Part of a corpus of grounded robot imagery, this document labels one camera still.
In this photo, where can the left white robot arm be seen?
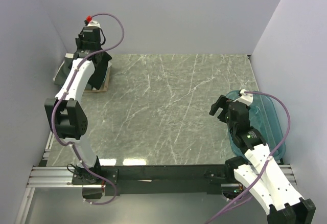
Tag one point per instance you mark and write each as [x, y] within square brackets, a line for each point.
[67, 120]

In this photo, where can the black t shirt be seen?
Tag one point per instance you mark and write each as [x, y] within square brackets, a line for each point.
[100, 62]

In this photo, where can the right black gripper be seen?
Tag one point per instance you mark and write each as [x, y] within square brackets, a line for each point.
[223, 102]

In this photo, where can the dark green folded shirt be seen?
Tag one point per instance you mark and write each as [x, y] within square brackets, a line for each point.
[63, 71]

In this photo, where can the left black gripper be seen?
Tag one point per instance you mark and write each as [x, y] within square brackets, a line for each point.
[80, 36]

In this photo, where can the aluminium rail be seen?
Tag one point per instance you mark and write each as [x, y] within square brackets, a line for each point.
[60, 177]

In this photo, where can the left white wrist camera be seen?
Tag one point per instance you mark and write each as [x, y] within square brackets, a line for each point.
[89, 22]

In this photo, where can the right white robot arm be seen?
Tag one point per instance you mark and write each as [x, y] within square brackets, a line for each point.
[257, 169]

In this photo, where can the black base beam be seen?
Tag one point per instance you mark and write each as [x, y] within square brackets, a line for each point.
[146, 179]

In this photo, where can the white folded shirt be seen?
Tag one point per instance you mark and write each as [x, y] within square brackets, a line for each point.
[95, 81]

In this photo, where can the teal plastic bin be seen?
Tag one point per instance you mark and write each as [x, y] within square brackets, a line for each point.
[263, 117]

